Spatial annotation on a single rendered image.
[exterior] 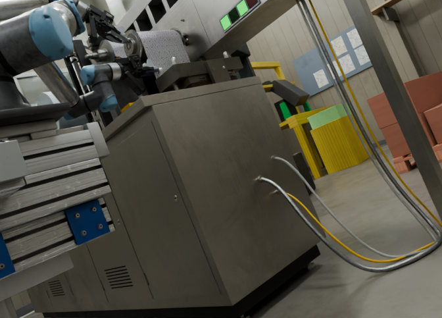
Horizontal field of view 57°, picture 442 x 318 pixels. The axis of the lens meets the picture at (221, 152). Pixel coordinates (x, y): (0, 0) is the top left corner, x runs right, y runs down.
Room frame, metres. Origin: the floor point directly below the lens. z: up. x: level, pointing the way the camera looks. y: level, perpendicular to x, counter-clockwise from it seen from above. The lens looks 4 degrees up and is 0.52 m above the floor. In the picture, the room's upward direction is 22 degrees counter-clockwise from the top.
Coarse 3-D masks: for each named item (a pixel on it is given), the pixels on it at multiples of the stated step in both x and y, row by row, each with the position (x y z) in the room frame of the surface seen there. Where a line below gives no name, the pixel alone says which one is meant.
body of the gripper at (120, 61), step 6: (114, 60) 1.68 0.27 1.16; (120, 60) 1.69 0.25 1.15; (126, 60) 1.71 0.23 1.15; (132, 60) 1.71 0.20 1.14; (138, 60) 1.74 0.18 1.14; (120, 66) 1.66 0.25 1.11; (126, 66) 1.71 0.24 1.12; (132, 66) 1.71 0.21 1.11; (138, 66) 1.73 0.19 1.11; (132, 72) 1.72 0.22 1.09; (138, 72) 1.72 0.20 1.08; (144, 72) 1.76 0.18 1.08; (120, 78) 1.68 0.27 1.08
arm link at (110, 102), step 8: (104, 80) 1.59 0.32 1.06; (96, 88) 1.59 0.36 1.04; (104, 88) 1.59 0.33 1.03; (88, 96) 1.58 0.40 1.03; (96, 96) 1.58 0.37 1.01; (104, 96) 1.58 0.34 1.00; (112, 96) 1.60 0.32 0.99; (88, 104) 1.58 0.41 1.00; (96, 104) 1.59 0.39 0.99; (104, 104) 1.58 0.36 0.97; (112, 104) 1.59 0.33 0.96; (104, 112) 1.63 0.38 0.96
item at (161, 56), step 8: (144, 48) 1.81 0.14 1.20; (152, 48) 1.84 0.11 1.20; (160, 48) 1.87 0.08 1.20; (168, 48) 1.90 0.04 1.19; (176, 48) 1.93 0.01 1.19; (184, 48) 1.96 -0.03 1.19; (152, 56) 1.82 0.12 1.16; (160, 56) 1.86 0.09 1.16; (168, 56) 1.89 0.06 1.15; (176, 56) 1.92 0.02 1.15; (184, 56) 1.95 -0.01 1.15; (160, 64) 1.84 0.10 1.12; (168, 64) 1.87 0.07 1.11
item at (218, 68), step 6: (210, 60) 1.75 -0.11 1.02; (216, 60) 1.77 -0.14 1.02; (222, 60) 1.79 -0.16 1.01; (210, 66) 1.73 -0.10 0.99; (216, 66) 1.76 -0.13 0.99; (222, 66) 1.78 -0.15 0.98; (210, 72) 1.73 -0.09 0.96; (216, 72) 1.75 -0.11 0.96; (222, 72) 1.77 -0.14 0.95; (210, 78) 1.74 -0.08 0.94; (216, 78) 1.74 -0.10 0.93; (222, 78) 1.76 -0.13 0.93; (228, 78) 1.79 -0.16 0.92
